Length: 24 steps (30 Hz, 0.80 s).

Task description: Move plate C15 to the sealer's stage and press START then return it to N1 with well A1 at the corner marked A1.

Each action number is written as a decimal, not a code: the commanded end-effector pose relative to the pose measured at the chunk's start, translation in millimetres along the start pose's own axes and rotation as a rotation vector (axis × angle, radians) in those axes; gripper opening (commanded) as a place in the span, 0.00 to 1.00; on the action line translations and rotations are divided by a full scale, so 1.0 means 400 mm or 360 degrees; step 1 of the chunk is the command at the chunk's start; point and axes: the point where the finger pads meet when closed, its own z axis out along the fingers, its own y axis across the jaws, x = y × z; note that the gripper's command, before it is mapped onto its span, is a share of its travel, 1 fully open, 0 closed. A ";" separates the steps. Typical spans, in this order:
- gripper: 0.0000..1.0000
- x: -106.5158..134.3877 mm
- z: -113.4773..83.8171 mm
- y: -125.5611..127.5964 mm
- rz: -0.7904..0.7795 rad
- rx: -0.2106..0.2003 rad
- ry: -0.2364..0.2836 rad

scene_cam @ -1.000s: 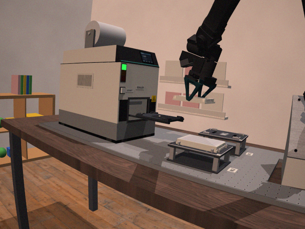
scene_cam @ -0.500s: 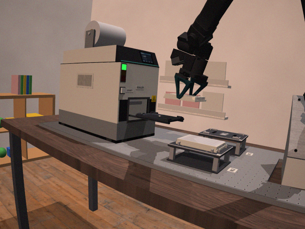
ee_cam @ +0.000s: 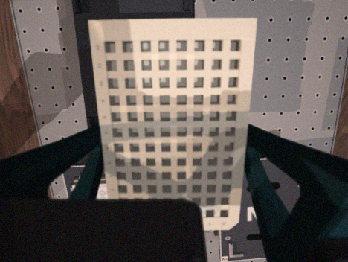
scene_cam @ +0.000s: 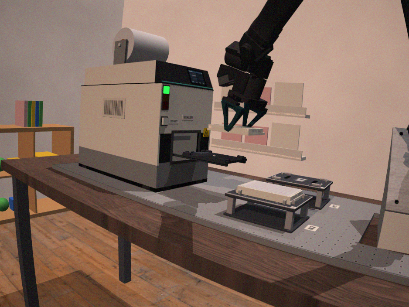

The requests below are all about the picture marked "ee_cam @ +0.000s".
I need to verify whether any cream rectangular plate with grid of square holes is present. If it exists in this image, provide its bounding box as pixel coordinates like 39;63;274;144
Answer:
88;18;257;230

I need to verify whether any grey flat base plate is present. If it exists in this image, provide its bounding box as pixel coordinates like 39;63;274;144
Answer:
9;0;348;154

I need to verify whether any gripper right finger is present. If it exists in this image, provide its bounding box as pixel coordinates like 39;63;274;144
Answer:
244;124;348;262

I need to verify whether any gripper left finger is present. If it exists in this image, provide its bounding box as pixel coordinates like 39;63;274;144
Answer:
0;124;104;199

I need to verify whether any white multi-well plate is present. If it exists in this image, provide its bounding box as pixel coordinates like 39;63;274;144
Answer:
72;176;108;199

